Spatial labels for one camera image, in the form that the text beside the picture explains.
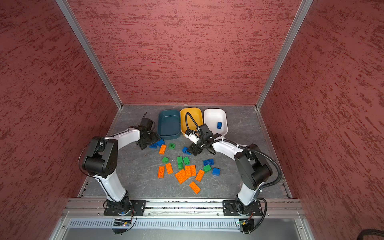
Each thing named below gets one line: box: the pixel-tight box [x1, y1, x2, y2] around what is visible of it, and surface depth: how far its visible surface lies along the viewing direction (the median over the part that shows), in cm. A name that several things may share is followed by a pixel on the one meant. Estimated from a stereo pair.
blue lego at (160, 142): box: [156, 139, 165, 148], surface depth 99 cm
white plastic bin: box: [203, 108, 228, 136], surface depth 112 cm
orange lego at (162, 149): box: [159, 144, 167, 155], surface depth 96 cm
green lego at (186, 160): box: [183, 156, 190, 166], surface depth 90 cm
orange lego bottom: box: [189, 181, 201, 195], surface depth 83 cm
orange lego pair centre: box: [185, 164, 197, 177], surface depth 87 cm
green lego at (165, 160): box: [162, 156, 170, 164], surface depth 91 cm
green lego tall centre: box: [176, 156, 184, 170], surface depth 89 cm
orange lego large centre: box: [175, 169, 190, 185], surface depth 85 cm
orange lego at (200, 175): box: [195, 169, 205, 182], surface depth 87 cm
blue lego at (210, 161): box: [203, 158, 215, 167], surface depth 91 cm
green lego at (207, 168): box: [203, 164, 212, 172], surface depth 87 cm
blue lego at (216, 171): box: [212, 167, 221, 176], surface depth 88 cm
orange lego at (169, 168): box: [165, 162, 174, 175], surface depth 89 cm
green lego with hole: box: [168, 142, 176, 150], surface depth 97 cm
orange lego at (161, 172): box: [157, 166, 165, 179], surface depth 87 cm
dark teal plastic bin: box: [157, 109, 181, 140], surface depth 109 cm
